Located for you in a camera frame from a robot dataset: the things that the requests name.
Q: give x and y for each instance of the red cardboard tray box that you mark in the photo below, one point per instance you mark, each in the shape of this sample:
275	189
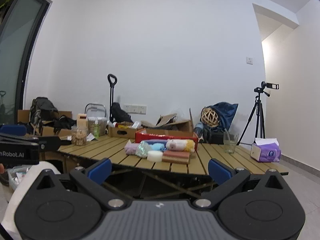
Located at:
152	134

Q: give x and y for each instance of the blue water bottle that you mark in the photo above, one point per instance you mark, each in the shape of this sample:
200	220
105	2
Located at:
198	129

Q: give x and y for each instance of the dark blue fabric bag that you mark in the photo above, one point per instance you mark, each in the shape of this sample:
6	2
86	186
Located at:
226	112

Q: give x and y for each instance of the clear drinking glass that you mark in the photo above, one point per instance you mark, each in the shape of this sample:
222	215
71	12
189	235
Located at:
230	140

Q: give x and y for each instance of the plastic bag of snacks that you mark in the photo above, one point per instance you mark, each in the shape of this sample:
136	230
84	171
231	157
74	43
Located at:
16	175

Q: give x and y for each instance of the iridescent soft item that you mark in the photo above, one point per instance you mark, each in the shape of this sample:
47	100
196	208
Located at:
142	149

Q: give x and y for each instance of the white wall socket strip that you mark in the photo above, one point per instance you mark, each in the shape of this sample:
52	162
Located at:
135	109

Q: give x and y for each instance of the woven rattan ball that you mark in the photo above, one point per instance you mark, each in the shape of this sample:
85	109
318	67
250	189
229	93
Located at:
209	117

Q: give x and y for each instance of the beige carton box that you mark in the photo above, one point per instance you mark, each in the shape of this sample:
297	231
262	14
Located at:
82	121

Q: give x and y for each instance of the sliding glass door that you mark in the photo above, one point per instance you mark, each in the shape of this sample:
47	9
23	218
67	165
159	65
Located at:
20	24

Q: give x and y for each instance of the purple tissue pack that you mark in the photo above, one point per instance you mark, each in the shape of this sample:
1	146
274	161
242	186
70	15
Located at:
266	150

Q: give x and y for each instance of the large open cardboard box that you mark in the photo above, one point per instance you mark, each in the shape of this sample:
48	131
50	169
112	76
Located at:
172	122

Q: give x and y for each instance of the brown cardboard box with handle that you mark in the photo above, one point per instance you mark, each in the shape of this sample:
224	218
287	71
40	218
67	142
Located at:
124	129

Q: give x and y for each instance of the clear jar with snacks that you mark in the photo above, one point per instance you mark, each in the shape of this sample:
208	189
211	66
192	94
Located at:
79	135

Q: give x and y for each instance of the green liquid spray bottle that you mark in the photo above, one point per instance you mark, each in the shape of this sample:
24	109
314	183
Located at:
96	128

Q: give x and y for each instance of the metal folding chair frame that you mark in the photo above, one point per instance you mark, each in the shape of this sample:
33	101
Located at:
95	110

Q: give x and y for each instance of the black backpack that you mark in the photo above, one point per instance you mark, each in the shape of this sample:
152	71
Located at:
42	109

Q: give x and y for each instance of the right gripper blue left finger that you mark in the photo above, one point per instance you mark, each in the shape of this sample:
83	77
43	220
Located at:
99	171

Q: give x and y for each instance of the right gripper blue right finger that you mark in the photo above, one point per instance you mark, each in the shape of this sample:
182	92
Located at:
219	172

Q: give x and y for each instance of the light blue plush toy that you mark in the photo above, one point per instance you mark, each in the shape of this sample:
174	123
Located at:
158	147

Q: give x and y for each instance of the clear lidded food container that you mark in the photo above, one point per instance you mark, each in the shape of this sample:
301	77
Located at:
102	125

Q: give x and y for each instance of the yellow white plush toy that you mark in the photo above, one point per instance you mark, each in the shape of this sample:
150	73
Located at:
182	145

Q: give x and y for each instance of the lilac towel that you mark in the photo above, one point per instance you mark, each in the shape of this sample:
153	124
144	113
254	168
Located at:
130	148

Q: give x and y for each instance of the terracotta striped sponge cloth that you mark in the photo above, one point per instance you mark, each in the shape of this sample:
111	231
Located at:
176	157

